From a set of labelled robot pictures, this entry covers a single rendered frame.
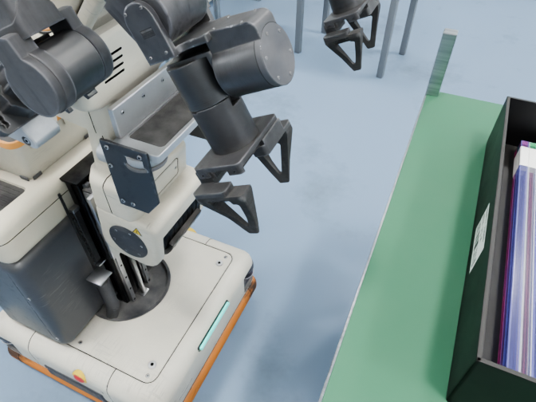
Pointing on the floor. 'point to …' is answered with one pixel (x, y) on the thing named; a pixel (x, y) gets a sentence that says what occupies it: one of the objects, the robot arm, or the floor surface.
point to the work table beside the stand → (384, 32)
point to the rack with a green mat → (417, 257)
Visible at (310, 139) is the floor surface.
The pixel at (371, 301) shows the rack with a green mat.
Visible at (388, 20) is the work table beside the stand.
